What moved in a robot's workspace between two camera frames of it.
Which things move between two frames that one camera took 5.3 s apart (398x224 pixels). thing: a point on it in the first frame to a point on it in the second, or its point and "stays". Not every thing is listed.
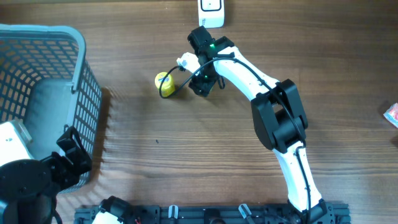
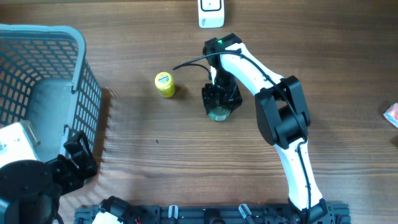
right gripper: x=201 y=86 to x=208 y=93
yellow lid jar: x=168 y=86 stays
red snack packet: x=391 y=114 stays
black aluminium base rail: x=215 y=214 stays
